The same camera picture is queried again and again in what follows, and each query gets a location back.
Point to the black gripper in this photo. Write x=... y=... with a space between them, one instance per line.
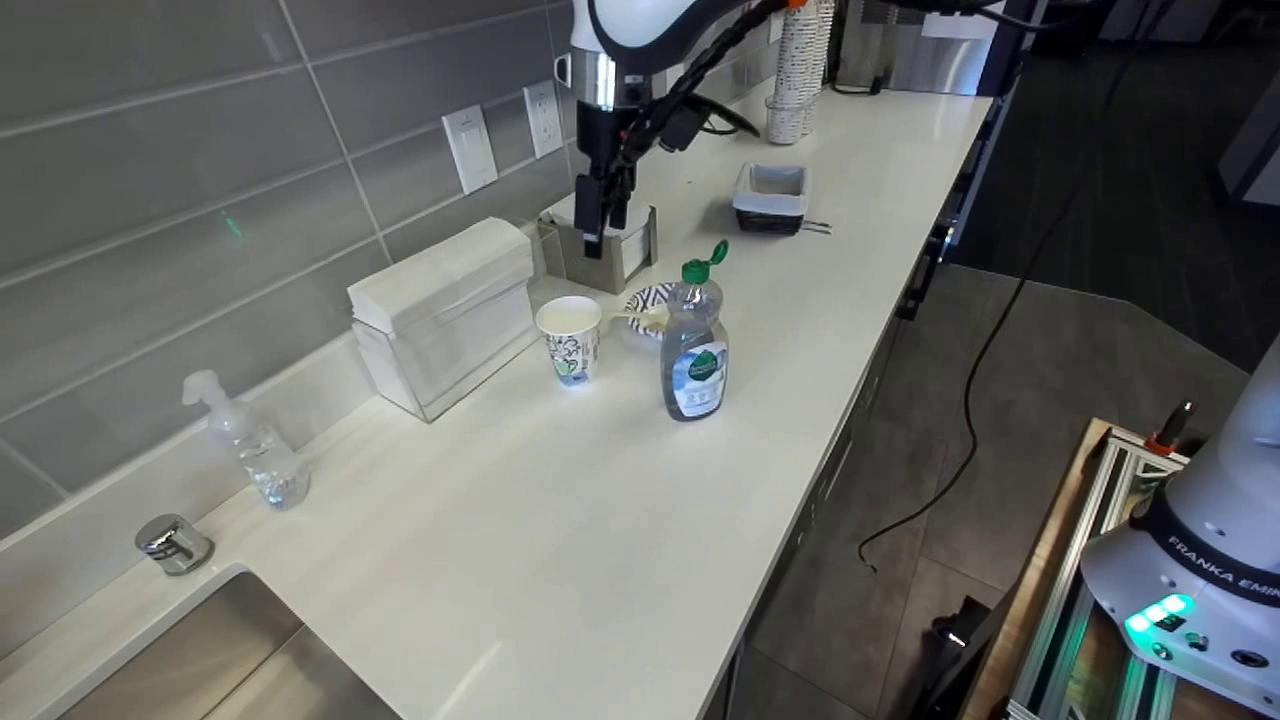
x=606 y=186

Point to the patterned paper cup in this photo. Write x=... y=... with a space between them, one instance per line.
x=568 y=332

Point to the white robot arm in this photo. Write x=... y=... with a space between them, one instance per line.
x=633 y=71

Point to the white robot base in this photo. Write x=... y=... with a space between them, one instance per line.
x=1194 y=572

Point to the grey napkin holder box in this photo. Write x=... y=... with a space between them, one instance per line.
x=611 y=272

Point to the small patterned plate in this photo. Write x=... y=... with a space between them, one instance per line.
x=646 y=315

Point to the clear dish soap bottle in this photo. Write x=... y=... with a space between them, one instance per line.
x=695 y=352

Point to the dark tray with white liner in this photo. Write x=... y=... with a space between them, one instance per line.
x=769 y=198

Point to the clear paper towel dispenser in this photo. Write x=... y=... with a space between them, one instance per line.
x=442 y=322

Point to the clear spray bottle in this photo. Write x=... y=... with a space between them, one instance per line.
x=253 y=440

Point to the chrome counter soap fitting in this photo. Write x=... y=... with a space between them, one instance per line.
x=175 y=545

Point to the stainless steel sink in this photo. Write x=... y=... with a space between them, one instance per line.
x=243 y=652

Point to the white wall outlet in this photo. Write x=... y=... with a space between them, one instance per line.
x=468 y=144
x=543 y=118

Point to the wooden aluminium frame cart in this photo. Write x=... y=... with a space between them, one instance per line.
x=1053 y=652

